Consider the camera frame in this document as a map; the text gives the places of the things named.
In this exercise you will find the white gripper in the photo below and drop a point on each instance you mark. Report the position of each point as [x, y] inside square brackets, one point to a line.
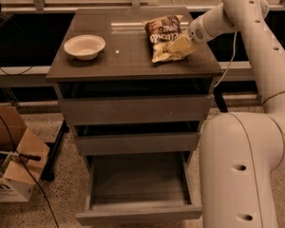
[197, 32]

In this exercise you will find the brown chip bag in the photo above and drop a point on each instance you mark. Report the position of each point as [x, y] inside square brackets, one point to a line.
[161, 32]

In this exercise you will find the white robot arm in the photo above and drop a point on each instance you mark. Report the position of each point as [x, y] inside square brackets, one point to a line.
[238, 151]

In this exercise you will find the grey top drawer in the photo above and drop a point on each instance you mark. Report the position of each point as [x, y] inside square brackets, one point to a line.
[134, 102]

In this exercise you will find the grey drawer cabinet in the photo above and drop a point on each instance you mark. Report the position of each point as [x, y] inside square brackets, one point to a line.
[127, 54]

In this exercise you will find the grey middle drawer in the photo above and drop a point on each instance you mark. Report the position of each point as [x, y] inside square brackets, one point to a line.
[134, 138]

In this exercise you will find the grey open bottom drawer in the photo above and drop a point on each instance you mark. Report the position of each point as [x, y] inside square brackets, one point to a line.
[138, 188]

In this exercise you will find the white paper bowl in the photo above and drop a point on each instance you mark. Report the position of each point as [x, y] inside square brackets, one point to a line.
[84, 47]

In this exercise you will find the black metal stand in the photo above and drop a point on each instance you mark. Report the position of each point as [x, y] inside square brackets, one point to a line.
[54, 147]

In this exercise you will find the open cardboard box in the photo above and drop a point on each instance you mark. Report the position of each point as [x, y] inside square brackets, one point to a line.
[19, 176]

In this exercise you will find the black handled tool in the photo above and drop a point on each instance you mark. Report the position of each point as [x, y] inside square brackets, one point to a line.
[21, 155]

